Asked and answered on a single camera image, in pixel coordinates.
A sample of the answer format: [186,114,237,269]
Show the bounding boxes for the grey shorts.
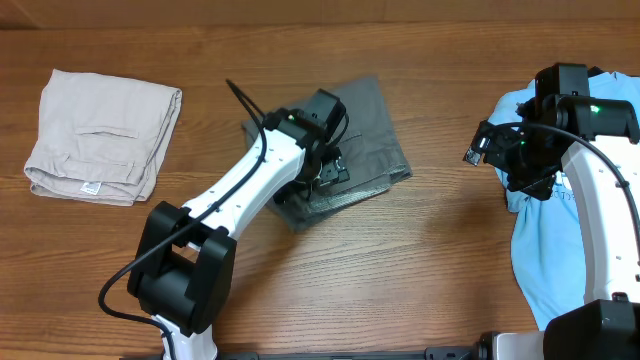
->
[267,75,412,233]

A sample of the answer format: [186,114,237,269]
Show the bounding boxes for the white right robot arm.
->
[464,92,639,359]

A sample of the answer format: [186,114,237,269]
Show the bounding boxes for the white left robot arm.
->
[127,104,349,359]

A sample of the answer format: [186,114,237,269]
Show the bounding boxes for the light blue printed t-shirt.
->
[489,72,639,331]

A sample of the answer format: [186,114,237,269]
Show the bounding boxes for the folded beige shorts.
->
[24,70,182,206]

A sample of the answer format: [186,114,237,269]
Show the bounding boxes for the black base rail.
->
[119,344,491,360]

